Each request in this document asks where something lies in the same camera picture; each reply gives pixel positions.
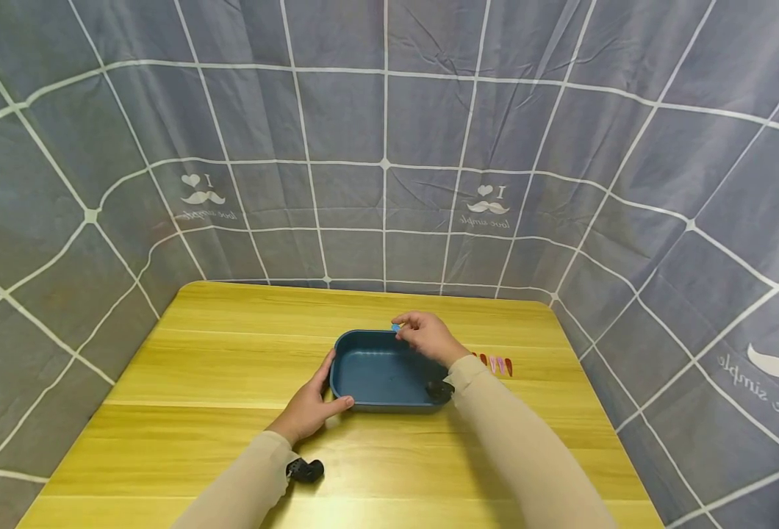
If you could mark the person's left hand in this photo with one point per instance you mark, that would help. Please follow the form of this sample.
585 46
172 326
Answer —
305 415

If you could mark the person's right hand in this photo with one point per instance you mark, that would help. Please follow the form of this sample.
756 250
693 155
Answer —
430 339

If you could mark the person's right fingers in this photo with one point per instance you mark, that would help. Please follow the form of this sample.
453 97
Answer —
409 327

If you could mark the dark blue rectangular tray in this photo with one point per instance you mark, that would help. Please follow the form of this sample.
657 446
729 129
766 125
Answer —
381 373

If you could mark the person's left forearm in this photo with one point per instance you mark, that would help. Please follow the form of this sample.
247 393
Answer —
239 486

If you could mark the person's right forearm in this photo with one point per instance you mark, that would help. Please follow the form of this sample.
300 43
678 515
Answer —
523 452

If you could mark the black wrist band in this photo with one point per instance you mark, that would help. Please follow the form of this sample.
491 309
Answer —
305 469
440 390

